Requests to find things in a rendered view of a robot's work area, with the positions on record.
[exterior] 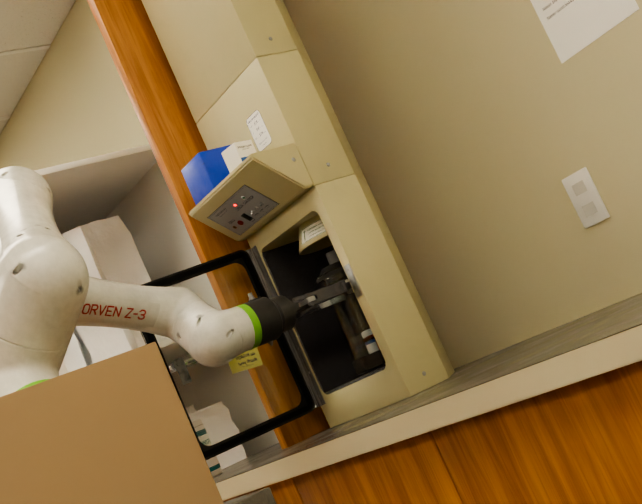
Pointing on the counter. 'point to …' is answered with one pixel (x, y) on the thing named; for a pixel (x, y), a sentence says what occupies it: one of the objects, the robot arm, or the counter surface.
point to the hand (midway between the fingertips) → (345, 289)
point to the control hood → (277, 175)
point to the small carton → (236, 153)
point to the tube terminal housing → (335, 225)
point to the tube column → (219, 42)
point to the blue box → (205, 172)
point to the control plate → (228, 217)
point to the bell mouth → (313, 236)
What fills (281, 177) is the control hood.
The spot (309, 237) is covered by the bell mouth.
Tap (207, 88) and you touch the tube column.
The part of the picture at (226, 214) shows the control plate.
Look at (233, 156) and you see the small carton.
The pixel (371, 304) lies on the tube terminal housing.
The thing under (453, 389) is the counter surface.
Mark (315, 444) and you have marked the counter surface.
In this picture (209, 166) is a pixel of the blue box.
